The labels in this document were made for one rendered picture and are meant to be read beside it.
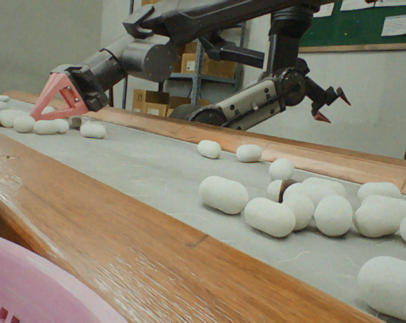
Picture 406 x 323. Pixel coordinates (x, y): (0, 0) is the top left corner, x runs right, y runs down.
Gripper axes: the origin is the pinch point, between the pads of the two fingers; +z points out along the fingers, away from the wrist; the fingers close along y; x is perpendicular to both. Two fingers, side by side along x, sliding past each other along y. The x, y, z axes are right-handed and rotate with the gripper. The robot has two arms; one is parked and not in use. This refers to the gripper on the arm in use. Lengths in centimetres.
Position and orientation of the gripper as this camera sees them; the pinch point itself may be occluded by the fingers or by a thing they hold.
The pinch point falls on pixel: (36, 116)
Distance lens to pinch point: 65.0
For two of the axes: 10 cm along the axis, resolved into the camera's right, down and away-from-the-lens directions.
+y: 6.4, 1.9, -7.5
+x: 3.9, 7.6, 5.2
